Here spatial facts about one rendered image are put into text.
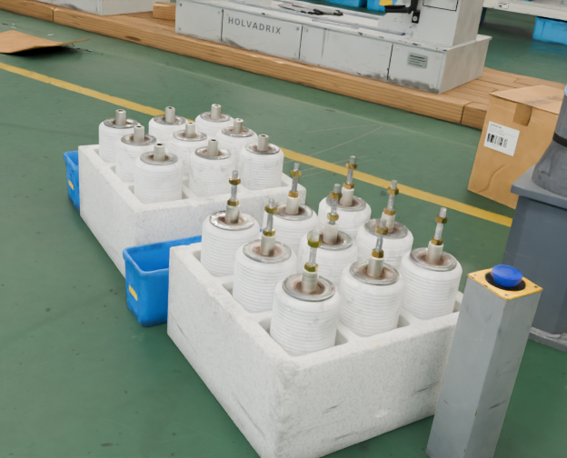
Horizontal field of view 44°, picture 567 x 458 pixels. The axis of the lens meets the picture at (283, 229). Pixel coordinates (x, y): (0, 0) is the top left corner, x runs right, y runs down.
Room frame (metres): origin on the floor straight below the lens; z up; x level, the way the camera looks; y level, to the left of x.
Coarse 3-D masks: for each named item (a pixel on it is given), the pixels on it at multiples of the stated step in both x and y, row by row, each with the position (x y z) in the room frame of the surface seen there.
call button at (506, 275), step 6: (498, 264) 0.84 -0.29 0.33; (504, 264) 0.85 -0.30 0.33; (492, 270) 0.83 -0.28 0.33; (498, 270) 0.83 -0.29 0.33; (504, 270) 0.83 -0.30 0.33; (510, 270) 0.83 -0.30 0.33; (516, 270) 0.83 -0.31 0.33; (492, 276) 0.82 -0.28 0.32; (498, 276) 0.81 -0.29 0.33; (504, 276) 0.81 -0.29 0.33; (510, 276) 0.81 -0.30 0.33; (516, 276) 0.81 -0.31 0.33; (498, 282) 0.82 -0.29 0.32; (504, 282) 0.81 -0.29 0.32; (510, 282) 0.81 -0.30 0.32; (516, 282) 0.81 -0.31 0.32
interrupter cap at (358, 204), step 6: (330, 198) 1.20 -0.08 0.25; (354, 198) 1.21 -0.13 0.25; (360, 198) 1.21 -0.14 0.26; (330, 204) 1.17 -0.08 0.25; (342, 204) 1.18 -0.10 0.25; (354, 204) 1.19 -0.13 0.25; (360, 204) 1.18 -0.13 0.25; (342, 210) 1.15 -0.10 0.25; (348, 210) 1.15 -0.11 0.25; (354, 210) 1.16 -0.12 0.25; (360, 210) 1.16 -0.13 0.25
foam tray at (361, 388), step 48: (192, 288) 1.00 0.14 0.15; (192, 336) 0.99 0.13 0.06; (240, 336) 0.86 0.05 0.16; (336, 336) 0.88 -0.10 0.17; (384, 336) 0.87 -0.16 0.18; (432, 336) 0.90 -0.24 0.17; (240, 384) 0.85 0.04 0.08; (288, 384) 0.76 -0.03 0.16; (336, 384) 0.81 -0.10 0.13; (384, 384) 0.86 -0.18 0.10; (432, 384) 0.92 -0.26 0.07; (288, 432) 0.77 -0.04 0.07; (336, 432) 0.82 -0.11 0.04; (384, 432) 0.87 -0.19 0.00
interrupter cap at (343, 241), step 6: (342, 234) 1.05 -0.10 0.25; (348, 234) 1.05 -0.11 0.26; (336, 240) 1.03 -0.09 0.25; (342, 240) 1.03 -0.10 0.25; (348, 240) 1.03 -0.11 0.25; (324, 246) 0.99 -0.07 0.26; (330, 246) 1.00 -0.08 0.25; (336, 246) 1.00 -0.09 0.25; (342, 246) 1.00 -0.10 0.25; (348, 246) 1.00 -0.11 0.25
